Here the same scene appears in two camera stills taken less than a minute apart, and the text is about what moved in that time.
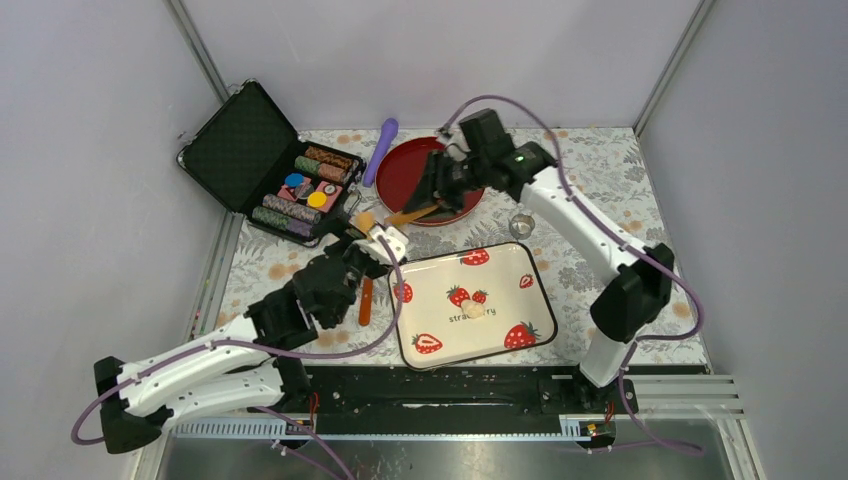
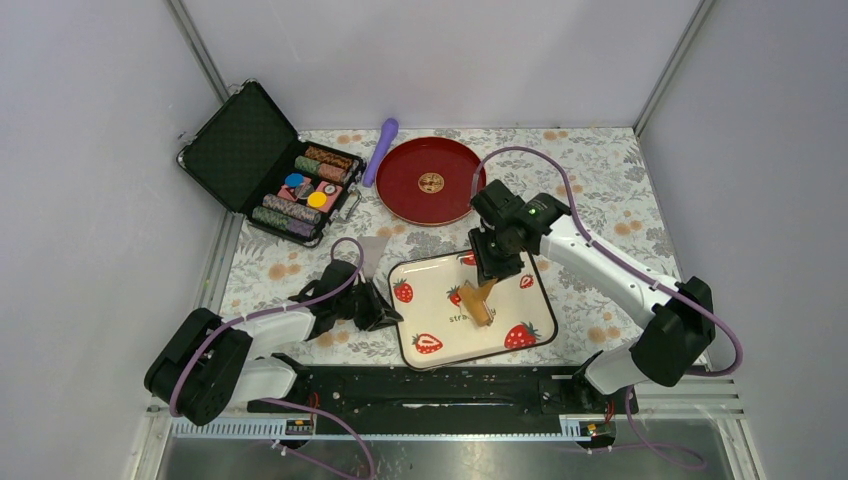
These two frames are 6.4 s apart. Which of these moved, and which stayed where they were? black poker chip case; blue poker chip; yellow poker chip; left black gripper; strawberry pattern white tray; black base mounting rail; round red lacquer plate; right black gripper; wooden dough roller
Moved: left black gripper; right black gripper; wooden dough roller
Stayed: strawberry pattern white tray; yellow poker chip; blue poker chip; black poker chip case; round red lacquer plate; black base mounting rail
